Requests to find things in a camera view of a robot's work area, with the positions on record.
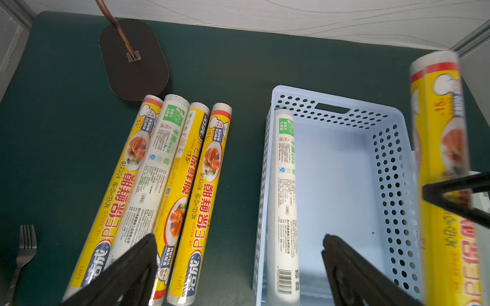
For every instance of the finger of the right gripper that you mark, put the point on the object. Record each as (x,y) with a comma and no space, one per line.
(435,193)

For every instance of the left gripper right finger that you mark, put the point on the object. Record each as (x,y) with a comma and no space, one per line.
(355,281)

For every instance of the brown metal hook stand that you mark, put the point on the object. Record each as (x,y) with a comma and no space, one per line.
(133,58)

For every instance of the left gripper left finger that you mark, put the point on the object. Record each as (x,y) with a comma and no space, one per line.
(129,281)

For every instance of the light blue plastic basket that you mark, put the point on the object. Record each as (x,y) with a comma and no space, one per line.
(355,178)

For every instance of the metal fork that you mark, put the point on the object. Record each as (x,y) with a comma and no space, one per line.
(27,250)

